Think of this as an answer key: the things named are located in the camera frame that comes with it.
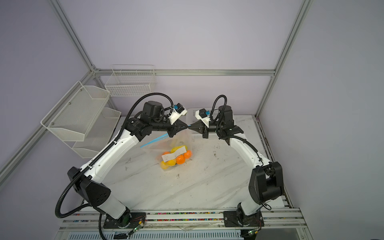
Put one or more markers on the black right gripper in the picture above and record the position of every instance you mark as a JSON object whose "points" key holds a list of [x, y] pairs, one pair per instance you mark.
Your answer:
{"points": [[201, 128]]}

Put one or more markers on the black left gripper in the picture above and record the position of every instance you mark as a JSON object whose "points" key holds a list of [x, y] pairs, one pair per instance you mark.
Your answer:
{"points": [[176, 127]]}

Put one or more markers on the yellow banana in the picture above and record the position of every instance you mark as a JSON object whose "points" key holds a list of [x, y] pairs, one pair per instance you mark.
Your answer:
{"points": [[179, 147]]}

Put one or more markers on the clear zip top bag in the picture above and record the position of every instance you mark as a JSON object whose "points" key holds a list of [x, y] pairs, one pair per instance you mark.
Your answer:
{"points": [[164, 143]]}

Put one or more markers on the small orange tangerine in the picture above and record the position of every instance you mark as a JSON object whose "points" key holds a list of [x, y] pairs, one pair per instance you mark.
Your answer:
{"points": [[188, 154]]}

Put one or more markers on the large orange fruit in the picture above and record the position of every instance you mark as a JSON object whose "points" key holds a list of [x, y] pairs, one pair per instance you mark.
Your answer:
{"points": [[180, 159]]}

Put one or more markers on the yellow pear-shaped lemon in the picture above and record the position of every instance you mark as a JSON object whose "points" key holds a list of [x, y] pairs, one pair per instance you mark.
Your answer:
{"points": [[163, 165]]}

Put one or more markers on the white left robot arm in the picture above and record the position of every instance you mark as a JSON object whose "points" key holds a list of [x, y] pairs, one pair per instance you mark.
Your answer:
{"points": [[87, 180]]}

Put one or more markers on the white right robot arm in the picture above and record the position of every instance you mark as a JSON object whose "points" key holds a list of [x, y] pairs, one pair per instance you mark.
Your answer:
{"points": [[266, 180]]}

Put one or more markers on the white perforated plastic basket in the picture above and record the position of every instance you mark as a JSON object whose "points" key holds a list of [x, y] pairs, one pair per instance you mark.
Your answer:
{"points": [[220, 122]]}

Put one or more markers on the white mesh two-tier shelf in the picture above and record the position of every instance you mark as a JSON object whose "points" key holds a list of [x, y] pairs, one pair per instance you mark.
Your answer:
{"points": [[82, 120]]}

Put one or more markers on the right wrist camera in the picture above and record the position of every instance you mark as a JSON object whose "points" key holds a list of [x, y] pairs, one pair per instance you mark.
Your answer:
{"points": [[204, 115]]}

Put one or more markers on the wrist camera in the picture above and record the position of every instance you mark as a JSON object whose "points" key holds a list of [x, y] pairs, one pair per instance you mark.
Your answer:
{"points": [[155, 112], [204, 115]]}

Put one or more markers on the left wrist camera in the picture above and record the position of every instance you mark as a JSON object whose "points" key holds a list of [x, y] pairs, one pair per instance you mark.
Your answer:
{"points": [[155, 112]]}

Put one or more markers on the white wire wall basket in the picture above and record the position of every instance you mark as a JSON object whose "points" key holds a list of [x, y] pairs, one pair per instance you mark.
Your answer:
{"points": [[131, 80]]}

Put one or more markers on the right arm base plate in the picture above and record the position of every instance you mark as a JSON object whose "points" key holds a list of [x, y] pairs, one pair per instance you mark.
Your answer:
{"points": [[237, 219]]}

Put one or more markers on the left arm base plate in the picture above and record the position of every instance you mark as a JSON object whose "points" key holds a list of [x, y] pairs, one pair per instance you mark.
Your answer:
{"points": [[126, 221]]}

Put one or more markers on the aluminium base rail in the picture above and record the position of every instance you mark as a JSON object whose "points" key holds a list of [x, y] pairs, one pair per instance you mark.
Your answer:
{"points": [[191, 220]]}

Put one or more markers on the aluminium frame post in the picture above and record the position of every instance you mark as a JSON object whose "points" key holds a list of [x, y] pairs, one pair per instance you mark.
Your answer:
{"points": [[299, 19]]}

